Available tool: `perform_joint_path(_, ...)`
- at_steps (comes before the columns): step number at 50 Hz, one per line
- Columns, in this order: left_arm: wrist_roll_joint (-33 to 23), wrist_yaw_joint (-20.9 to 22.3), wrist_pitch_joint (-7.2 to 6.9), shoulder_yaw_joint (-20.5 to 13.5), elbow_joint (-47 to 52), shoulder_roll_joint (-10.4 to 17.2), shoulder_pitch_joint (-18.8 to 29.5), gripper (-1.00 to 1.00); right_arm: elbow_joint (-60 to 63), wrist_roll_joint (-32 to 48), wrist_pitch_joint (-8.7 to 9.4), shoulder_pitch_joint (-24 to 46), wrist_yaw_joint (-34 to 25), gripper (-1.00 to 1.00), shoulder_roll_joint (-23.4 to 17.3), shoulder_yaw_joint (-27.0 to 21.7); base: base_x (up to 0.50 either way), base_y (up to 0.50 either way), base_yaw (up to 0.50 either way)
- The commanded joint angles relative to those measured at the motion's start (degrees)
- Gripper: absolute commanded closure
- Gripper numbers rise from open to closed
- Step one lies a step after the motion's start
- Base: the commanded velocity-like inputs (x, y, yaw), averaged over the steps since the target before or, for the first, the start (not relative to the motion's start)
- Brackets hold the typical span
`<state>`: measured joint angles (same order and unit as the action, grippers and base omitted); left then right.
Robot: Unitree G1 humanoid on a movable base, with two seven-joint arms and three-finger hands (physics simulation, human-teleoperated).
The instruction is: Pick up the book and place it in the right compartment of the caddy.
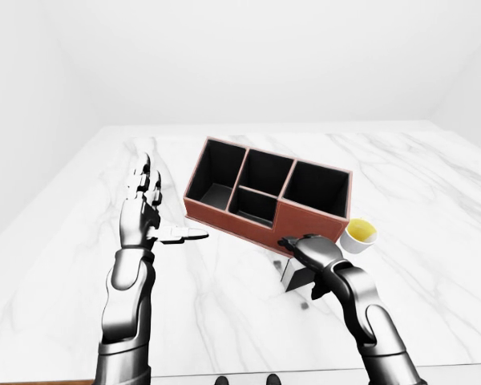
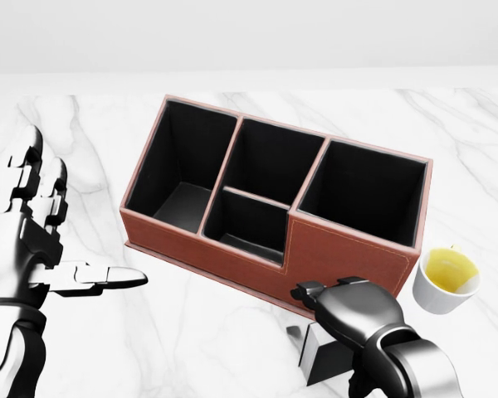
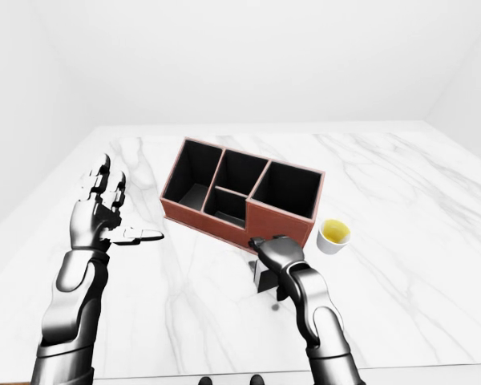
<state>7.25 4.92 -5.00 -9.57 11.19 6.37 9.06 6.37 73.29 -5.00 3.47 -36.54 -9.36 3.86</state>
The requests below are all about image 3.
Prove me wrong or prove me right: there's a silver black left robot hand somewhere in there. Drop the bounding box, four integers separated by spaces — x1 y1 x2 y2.
68 153 165 251

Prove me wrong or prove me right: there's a white cup with yellow inside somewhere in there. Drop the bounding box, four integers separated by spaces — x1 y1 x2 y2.
316 218 352 256

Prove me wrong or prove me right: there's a red-brown desk caddy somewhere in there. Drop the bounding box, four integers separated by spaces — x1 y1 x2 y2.
159 136 326 253

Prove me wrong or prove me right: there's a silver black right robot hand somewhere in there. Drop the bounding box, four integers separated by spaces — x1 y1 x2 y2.
248 234 307 302

